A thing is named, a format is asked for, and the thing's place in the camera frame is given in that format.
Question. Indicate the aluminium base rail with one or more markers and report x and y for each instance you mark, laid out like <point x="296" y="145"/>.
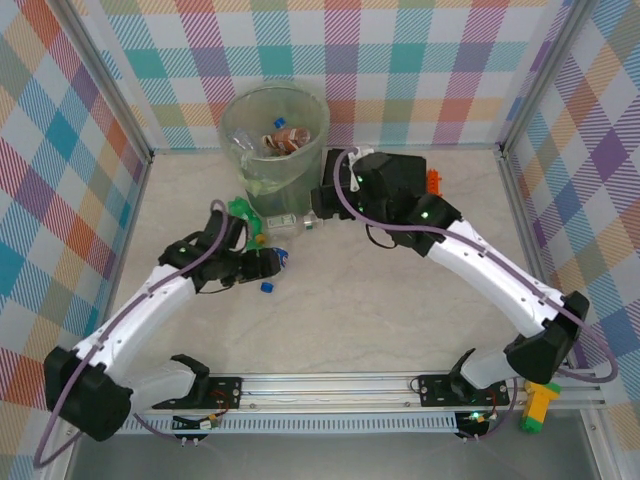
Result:
<point x="325" y="392"/>

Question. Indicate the aluminium frame rail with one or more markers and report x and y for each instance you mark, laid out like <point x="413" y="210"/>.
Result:
<point x="138" y="200"/>
<point x="450" y="148"/>
<point x="517" y="210"/>

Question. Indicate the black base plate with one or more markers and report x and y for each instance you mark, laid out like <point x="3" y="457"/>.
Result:
<point x="225" y="390"/>
<point x="435" y="390"/>

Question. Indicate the orange toy block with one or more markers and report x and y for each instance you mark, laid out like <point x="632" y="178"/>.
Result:
<point x="435" y="180"/>

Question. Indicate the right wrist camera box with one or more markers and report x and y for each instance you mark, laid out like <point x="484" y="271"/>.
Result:
<point x="362" y="150"/>

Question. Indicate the grey metal panel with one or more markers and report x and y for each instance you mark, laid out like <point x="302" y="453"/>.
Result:
<point x="325" y="457"/>

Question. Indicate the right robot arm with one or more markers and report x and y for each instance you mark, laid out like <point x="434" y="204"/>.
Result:
<point x="500" y="285"/>

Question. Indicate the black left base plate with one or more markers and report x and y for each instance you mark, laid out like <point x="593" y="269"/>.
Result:
<point x="225" y="390"/>

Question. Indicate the aluminium frame post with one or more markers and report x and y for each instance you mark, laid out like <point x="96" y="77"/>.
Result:
<point x="107" y="80"/>
<point x="544" y="75"/>

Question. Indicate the green bottle yellow cap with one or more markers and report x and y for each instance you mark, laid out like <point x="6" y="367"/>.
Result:
<point x="240" y="206"/>

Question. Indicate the yellow green toy block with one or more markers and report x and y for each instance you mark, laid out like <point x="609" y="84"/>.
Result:
<point x="532" y="410"/>

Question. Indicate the small controller board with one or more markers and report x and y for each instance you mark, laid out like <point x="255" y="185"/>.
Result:
<point x="207" y="425"/>
<point x="475" y="420"/>

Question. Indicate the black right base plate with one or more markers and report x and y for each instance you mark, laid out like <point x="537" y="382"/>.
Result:
<point x="435" y="390"/>

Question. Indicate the clear bottle white green label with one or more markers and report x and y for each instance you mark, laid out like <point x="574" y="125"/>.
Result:
<point x="282" y="221"/>

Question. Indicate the black hard case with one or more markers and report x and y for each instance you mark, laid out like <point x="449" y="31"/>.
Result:
<point x="331" y="172"/>

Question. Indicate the clear bottle dark blue label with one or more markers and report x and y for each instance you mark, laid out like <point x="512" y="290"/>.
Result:
<point x="283" y="256"/>

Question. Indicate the clear bottle white cap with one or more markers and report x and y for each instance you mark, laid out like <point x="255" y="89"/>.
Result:
<point x="242" y="137"/>

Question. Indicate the brown drink bottle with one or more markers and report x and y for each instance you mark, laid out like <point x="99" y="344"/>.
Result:
<point x="290" y="137"/>

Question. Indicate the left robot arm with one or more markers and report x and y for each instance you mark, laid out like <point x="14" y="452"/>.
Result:
<point x="135" y="310"/>

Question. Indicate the translucent round waste bin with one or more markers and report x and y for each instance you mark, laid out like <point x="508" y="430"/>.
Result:
<point x="300" y="190"/>

